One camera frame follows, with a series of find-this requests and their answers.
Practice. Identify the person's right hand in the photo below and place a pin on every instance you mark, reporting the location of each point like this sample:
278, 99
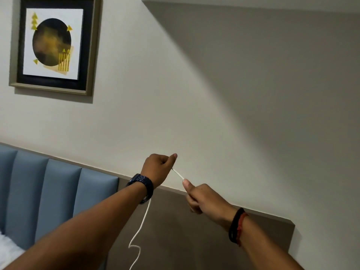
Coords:
209, 201

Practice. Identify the person's left hand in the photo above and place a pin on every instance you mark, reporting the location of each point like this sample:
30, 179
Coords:
155, 168

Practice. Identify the person's right thumb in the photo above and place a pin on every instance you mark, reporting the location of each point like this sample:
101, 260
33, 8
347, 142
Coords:
189, 186

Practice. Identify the person's left thumb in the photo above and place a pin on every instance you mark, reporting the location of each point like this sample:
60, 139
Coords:
172, 160

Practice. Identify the person's left forearm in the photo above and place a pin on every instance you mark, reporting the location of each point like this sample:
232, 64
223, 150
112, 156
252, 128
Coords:
84, 230

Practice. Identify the person's right forearm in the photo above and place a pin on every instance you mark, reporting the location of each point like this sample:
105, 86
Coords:
264, 244

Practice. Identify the dark blue wristwatch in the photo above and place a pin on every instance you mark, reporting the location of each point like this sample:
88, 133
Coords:
143, 184

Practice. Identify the black and red wrist threads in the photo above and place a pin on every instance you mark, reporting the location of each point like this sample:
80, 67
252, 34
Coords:
237, 226

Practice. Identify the blue padded headboard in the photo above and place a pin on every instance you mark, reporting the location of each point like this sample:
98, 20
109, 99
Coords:
47, 199

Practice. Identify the white pillow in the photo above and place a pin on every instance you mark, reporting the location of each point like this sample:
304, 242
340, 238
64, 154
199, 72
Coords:
8, 250

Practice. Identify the framed abstract wall picture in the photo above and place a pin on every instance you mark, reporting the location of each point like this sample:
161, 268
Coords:
54, 43

